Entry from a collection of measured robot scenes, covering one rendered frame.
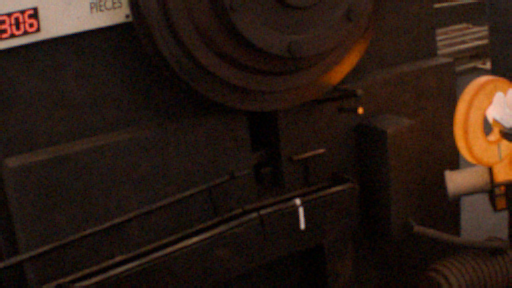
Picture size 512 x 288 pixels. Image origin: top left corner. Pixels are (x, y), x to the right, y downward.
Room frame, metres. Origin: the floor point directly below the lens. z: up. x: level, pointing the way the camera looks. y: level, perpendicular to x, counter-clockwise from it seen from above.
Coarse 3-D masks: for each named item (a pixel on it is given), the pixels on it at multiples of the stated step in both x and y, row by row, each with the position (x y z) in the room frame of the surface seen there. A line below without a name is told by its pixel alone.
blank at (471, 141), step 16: (480, 80) 1.25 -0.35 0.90; (496, 80) 1.25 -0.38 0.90; (464, 96) 1.24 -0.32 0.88; (480, 96) 1.23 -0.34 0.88; (464, 112) 1.22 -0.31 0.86; (480, 112) 1.23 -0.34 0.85; (464, 128) 1.21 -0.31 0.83; (480, 128) 1.23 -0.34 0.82; (464, 144) 1.22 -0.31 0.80; (480, 144) 1.22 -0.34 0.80; (496, 144) 1.25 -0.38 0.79; (480, 160) 1.22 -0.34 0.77; (496, 160) 1.24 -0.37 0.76
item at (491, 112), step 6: (498, 96) 1.21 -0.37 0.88; (504, 96) 1.20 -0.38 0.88; (498, 102) 1.21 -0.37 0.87; (504, 102) 1.20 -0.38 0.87; (492, 108) 1.23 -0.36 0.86; (498, 108) 1.21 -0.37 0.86; (504, 108) 1.20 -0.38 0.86; (492, 114) 1.22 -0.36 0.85; (498, 114) 1.21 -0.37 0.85; (504, 114) 1.20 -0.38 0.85; (510, 114) 1.19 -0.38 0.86; (504, 120) 1.20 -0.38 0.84; (510, 120) 1.19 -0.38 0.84; (510, 126) 1.18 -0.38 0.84
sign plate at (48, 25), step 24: (0, 0) 1.19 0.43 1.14; (24, 0) 1.21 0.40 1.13; (48, 0) 1.23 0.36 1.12; (72, 0) 1.26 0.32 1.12; (96, 0) 1.28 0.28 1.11; (120, 0) 1.30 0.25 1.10; (0, 24) 1.19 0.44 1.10; (24, 24) 1.21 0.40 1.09; (48, 24) 1.23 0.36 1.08; (72, 24) 1.25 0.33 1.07; (96, 24) 1.27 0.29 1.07; (0, 48) 1.19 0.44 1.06
